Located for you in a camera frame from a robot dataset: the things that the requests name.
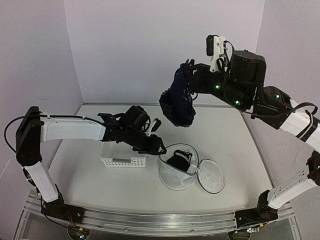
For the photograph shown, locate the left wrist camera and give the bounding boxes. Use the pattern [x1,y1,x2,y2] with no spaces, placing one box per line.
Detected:
[148,118,162,136]

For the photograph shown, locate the white perforated plastic basket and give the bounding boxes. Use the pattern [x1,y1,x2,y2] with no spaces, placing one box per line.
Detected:
[99,142,147,168]

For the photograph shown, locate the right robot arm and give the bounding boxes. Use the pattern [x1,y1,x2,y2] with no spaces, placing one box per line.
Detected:
[183,50,320,228]

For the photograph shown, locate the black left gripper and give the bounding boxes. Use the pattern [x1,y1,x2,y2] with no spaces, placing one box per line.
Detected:
[123,127,168,156]

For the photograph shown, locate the dark navy lace bra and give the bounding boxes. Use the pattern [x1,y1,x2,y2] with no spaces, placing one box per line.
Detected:
[159,63,196,128]

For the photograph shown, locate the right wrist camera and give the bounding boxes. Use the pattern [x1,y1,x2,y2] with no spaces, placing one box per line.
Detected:
[206,34,229,73]

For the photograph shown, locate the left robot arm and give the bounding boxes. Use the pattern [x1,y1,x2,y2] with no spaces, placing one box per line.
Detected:
[15,105,167,223]

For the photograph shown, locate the black bra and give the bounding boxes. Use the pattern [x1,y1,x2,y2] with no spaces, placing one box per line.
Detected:
[166,150,193,172]

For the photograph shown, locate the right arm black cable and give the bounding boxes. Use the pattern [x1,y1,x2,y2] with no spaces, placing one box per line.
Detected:
[249,102,320,121]

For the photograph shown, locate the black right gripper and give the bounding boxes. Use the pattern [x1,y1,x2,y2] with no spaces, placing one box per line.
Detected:
[184,63,251,113]

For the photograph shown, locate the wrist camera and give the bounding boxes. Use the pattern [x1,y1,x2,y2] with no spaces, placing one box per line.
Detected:
[148,118,162,136]
[206,34,229,73]

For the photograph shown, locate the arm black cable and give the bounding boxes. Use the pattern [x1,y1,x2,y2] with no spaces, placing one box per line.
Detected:
[3,114,106,156]
[249,102,320,121]

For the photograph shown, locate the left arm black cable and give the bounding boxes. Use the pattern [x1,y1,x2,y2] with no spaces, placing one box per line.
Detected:
[3,114,106,156]

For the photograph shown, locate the white mesh laundry bag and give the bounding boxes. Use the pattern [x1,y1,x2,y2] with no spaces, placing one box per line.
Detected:
[158,143,226,195]

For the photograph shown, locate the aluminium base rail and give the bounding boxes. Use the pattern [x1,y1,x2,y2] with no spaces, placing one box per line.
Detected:
[13,190,302,240]

